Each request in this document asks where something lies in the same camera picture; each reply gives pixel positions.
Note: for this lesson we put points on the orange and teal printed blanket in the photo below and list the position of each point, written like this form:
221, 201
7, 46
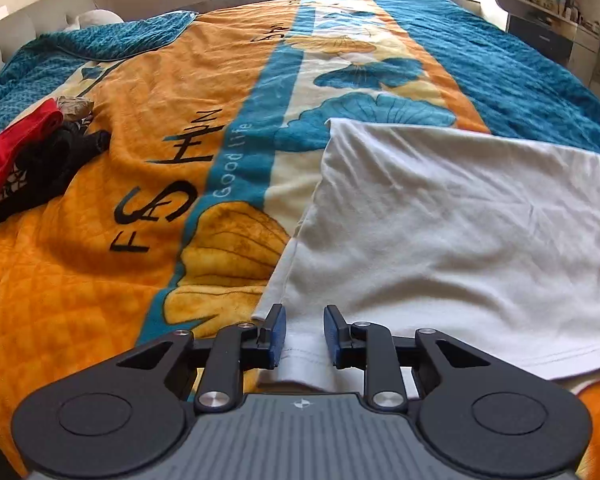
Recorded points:
130, 160

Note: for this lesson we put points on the beige cloth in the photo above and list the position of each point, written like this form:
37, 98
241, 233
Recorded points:
75, 106

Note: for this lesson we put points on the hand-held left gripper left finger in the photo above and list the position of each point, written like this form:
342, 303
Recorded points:
279, 336

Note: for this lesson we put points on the white t-shirt with script print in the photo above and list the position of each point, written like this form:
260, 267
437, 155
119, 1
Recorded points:
445, 240

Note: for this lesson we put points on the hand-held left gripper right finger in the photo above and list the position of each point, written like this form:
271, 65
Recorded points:
331, 337

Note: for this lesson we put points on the black cloth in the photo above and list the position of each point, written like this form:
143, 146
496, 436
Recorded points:
50, 165

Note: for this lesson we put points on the white pillow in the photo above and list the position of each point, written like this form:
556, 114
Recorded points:
97, 18

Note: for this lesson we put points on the red cloth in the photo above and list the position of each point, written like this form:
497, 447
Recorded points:
15, 147

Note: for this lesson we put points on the white padded headboard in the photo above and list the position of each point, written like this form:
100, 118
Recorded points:
25, 25

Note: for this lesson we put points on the white desk with dark drawers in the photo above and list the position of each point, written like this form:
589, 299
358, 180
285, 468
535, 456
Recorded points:
545, 35

